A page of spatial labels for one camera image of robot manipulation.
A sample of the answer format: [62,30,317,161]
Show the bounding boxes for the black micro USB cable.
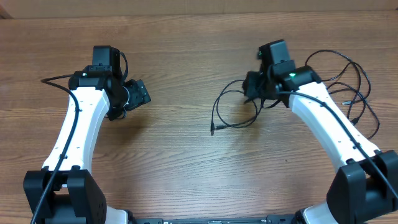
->
[326,62,373,126]

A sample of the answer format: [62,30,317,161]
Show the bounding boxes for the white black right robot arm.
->
[243,65,397,223]

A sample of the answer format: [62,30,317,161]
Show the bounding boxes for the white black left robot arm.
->
[23,65,150,223]

